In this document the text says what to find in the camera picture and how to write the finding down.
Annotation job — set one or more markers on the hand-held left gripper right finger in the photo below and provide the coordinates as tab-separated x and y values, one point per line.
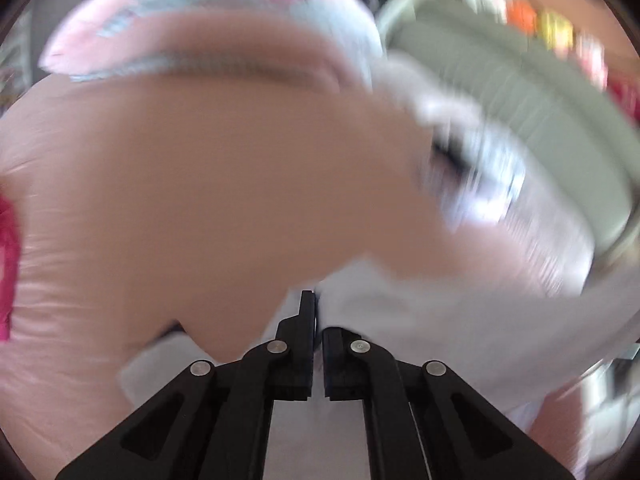
335	365

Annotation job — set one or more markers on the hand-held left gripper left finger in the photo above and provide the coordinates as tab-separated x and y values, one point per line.
305	350

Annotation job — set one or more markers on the stack of folded pale clothes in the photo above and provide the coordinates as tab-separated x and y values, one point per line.
480	180

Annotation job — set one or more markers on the bed with pink sheet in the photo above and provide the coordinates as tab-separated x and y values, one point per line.
200	185

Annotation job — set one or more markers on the greyish white pillow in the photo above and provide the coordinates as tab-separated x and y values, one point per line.
555	240

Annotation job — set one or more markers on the magenta garment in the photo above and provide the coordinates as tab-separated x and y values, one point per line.
7	270

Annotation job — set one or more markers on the grey-green padded headboard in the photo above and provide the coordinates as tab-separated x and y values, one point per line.
525	110

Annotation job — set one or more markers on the pink checked quilt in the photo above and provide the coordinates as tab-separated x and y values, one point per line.
210	35

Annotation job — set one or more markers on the orange plush toy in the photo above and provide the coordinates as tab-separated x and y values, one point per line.
522	17

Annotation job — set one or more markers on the pink and white plush toy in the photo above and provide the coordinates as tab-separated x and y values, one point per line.
592	62

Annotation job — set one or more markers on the yellow plush toy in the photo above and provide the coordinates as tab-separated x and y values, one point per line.
555	30

